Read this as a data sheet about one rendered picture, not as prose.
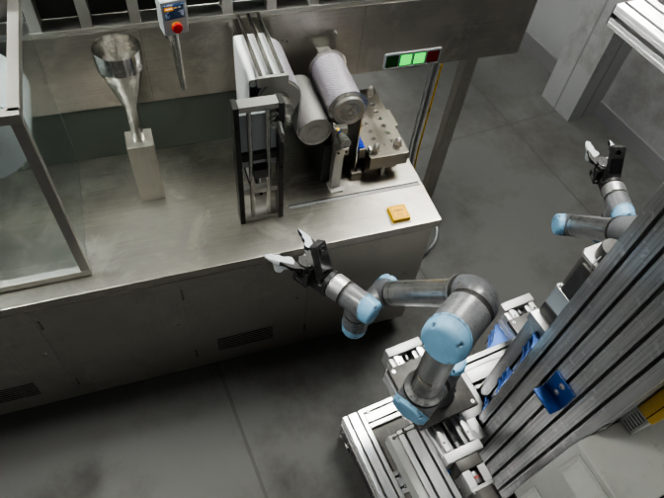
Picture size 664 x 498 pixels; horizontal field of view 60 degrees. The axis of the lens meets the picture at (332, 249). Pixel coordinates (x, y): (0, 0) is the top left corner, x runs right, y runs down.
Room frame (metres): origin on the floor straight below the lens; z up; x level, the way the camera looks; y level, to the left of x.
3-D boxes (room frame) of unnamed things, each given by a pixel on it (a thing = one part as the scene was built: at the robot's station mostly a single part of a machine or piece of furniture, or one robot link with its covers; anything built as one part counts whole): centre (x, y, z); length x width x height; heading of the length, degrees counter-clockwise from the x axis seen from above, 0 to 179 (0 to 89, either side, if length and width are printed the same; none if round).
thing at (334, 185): (1.55, 0.02, 1.05); 0.06 x 0.05 x 0.31; 24
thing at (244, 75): (1.61, 0.37, 1.17); 0.34 x 0.05 x 0.54; 24
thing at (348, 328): (0.86, -0.10, 1.11); 0.11 x 0.08 x 0.11; 147
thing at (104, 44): (1.41, 0.71, 1.50); 0.14 x 0.14 x 0.06
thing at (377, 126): (1.83, -0.09, 1.00); 0.40 x 0.16 x 0.06; 24
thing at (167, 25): (1.41, 0.52, 1.66); 0.07 x 0.07 x 0.10; 34
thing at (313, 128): (1.67, 0.16, 1.18); 0.26 x 0.12 x 0.12; 24
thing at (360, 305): (0.84, -0.10, 1.21); 0.11 x 0.08 x 0.09; 57
